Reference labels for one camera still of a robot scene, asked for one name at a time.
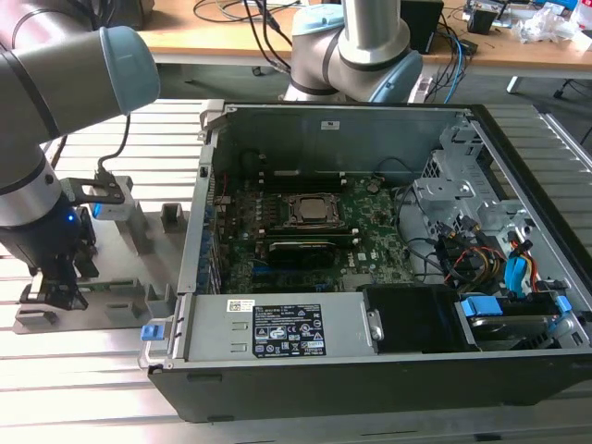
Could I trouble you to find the black RAM slot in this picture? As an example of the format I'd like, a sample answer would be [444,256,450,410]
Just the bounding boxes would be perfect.
[259,176,347,183]
[259,185,347,192]
[259,170,347,179]
[259,180,347,188]

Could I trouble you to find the grey parts rack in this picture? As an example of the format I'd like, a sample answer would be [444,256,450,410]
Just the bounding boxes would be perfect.
[11,175,191,337]

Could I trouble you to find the grey power supply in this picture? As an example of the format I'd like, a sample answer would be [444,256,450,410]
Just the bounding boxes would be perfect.
[182,293,378,364]

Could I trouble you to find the black graphics card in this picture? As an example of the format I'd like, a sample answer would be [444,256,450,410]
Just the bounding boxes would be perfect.
[266,238,338,270]

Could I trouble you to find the wooden desk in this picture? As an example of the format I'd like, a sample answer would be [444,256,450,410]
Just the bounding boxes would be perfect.
[136,0,592,93]

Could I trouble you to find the silver CPU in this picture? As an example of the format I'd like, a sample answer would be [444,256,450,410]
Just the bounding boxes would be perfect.
[295,197,332,221]

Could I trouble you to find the metal socket cover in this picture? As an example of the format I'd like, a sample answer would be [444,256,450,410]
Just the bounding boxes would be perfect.
[282,192,349,228]

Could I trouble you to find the black PC case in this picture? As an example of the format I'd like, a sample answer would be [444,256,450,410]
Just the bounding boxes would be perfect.
[138,99,592,425]

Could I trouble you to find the green motherboard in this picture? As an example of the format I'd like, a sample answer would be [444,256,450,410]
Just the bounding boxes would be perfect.
[210,173,417,295]

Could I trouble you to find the silver drive cage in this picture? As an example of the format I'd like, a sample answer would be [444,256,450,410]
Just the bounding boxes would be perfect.
[411,124,537,260]

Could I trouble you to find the black box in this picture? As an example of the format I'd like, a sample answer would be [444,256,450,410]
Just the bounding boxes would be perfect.
[400,0,446,56]

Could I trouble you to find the blue disk carrier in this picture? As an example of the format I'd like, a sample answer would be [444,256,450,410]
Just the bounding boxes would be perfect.
[455,290,573,355]

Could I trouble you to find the hard disk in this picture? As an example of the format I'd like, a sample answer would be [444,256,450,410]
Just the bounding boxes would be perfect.
[469,314,559,352]

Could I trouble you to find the small black device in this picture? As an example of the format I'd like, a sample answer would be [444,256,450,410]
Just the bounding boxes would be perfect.
[466,8,499,34]

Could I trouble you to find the white plastic bag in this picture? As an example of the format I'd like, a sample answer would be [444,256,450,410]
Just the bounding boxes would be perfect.
[517,2,586,46]

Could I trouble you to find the black camera bracket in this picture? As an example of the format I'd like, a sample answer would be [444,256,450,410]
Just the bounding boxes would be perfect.
[62,177,127,205]

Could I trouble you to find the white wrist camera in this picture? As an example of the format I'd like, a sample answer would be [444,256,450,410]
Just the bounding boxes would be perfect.
[90,174,135,221]

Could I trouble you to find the black camera cable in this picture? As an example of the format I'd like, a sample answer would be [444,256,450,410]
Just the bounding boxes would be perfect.
[95,110,133,179]

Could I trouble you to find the black case cable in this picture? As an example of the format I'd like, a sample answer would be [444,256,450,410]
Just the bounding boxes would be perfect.
[395,184,448,283]

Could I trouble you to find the multicolour power wire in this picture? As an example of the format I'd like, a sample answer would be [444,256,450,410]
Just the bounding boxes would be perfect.
[437,221,510,290]

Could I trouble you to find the blue cable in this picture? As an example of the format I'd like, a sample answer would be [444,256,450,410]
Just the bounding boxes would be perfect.
[444,25,466,105]

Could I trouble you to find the blue flat wire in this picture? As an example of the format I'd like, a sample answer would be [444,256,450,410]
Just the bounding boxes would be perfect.
[505,240,540,300]

